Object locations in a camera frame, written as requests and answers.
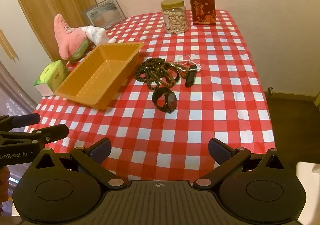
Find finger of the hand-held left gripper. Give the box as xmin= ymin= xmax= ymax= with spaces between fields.
xmin=0 ymin=113 xmax=41 ymax=132
xmin=0 ymin=124 xmax=69 ymax=147

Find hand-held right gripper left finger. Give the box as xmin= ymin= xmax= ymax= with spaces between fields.
xmin=31 ymin=137 xmax=128 ymax=192

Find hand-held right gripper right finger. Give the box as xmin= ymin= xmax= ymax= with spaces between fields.
xmin=192 ymin=137 xmax=287 ymax=192

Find black wristwatch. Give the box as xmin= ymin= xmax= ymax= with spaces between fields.
xmin=152 ymin=87 xmax=178 ymax=115

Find orange plastic tray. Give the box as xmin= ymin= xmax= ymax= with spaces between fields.
xmin=54 ymin=42 xmax=145 ymax=110

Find black smart band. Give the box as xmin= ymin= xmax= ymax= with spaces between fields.
xmin=184 ymin=64 xmax=198 ymax=88

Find brown bead bracelet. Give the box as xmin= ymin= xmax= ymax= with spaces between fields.
xmin=146 ymin=75 xmax=175 ymax=90
xmin=160 ymin=62 xmax=181 ymax=83

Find dark wooden bead strand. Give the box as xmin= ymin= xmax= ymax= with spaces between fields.
xmin=135 ymin=57 xmax=167 ymax=90

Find white pearl bracelet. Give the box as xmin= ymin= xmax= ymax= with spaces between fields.
xmin=174 ymin=54 xmax=202 ymax=72

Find patterned translucent curtain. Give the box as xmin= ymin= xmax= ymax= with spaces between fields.
xmin=0 ymin=62 xmax=38 ymax=118

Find red checkered tablecloth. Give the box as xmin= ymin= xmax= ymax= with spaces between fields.
xmin=24 ymin=9 xmax=277 ymax=182

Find green tissue pack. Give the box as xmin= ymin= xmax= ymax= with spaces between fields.
xmin=33 ymin=59 xmax=69 ymax=97

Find pink star plush toy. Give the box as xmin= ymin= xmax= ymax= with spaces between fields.
xmin=53 ymin=13 xmax=92 ymax=63

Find white plush toy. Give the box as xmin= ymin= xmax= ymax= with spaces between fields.
xmin=81 ymin=25 xmax=117 ymax=47

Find framed picture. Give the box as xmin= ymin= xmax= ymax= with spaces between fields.
xmin=82 ymin=0 xmax=126 ymax=29

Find nut jar with gold lid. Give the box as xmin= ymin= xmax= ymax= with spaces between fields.
xmin=160 ymin=0 xmax=189 ymax=35

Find red tin box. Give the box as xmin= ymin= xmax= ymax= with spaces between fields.
xmin=188 ymin=0 xmax=217 ymax=26

